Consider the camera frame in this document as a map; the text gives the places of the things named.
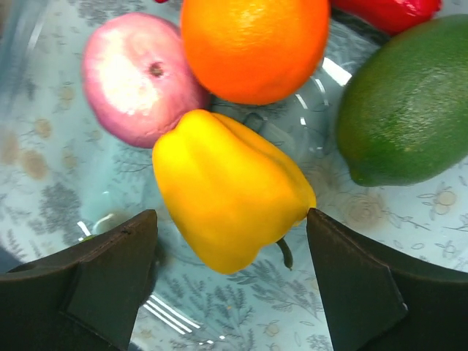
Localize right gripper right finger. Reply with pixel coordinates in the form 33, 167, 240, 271
306, 208, 467, 351

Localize red chili pepper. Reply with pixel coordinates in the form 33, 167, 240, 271
331, 0, 442, 36

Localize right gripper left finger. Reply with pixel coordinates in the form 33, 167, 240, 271
1, 210, 157, 350

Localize green lime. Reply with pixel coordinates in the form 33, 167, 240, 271
335, 14, 467, 186

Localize purple onion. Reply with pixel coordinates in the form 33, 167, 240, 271
81, 12, 210, 148

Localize orange fruit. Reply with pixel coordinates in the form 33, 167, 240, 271
181, 0, 331, 105

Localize yellow bell pepper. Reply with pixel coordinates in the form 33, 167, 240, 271
152, 110, 317, 274

